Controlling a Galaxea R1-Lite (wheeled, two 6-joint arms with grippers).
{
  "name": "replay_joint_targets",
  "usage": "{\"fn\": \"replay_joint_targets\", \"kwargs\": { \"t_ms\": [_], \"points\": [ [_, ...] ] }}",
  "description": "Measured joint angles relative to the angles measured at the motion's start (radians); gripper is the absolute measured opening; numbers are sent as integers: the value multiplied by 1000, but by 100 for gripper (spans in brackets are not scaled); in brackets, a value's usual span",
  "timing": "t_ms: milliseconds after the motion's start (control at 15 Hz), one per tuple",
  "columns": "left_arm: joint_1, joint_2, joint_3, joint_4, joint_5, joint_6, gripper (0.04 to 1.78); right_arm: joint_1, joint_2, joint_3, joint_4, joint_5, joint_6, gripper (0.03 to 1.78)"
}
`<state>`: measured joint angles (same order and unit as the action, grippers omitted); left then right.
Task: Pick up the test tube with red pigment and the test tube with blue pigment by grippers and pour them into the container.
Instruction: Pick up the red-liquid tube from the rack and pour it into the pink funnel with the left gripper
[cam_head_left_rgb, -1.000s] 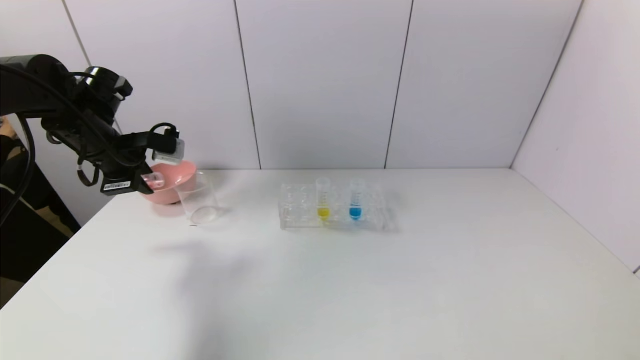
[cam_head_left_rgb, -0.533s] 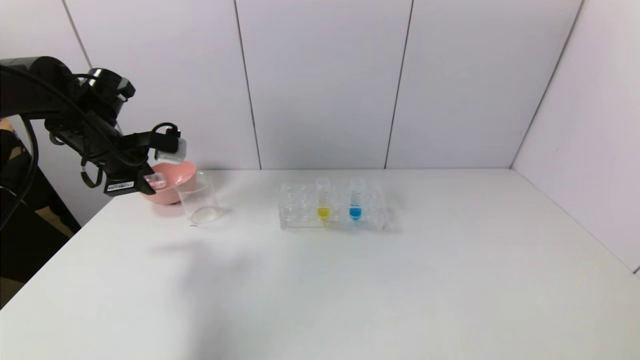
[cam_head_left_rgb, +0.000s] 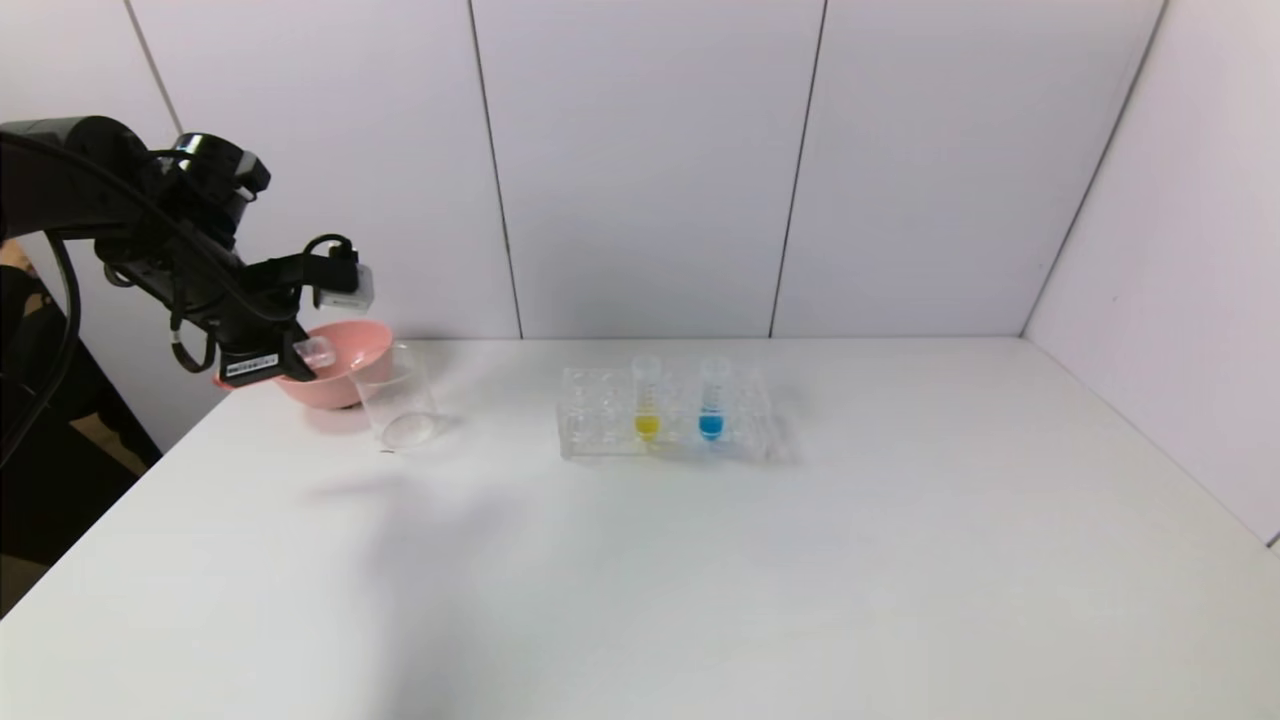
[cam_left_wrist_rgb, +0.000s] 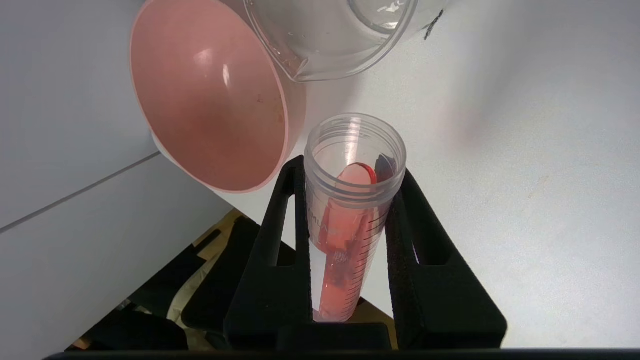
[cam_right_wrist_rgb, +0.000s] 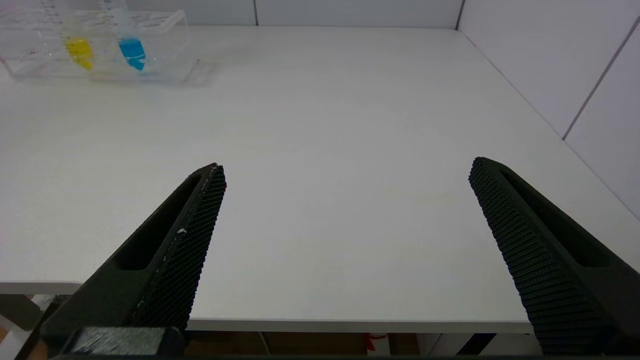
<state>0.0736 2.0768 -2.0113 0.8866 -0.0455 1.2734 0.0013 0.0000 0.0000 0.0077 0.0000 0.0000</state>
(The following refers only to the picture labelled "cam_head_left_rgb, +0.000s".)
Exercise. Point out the yellow pigment test tube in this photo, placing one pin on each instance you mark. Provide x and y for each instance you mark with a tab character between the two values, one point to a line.
647	425

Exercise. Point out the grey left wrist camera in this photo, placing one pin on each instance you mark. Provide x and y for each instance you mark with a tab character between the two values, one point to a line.
345	290

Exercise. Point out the dark background furniture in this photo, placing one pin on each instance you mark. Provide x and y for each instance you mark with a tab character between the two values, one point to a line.
70	490

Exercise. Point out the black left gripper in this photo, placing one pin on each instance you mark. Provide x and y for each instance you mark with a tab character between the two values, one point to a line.
254	362

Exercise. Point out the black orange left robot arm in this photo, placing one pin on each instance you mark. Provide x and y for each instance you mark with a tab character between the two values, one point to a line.
130	220

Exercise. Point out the clear acrylic test tube rack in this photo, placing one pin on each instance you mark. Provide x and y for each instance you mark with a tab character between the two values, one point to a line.
600	440

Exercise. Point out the blue pigment test tube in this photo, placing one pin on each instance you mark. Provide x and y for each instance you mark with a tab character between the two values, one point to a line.
710	424

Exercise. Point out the pink bowl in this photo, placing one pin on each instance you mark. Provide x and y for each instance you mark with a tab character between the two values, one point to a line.
350	380

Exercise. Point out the clear glass beaker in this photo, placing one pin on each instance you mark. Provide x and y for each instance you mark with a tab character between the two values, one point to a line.
400	420

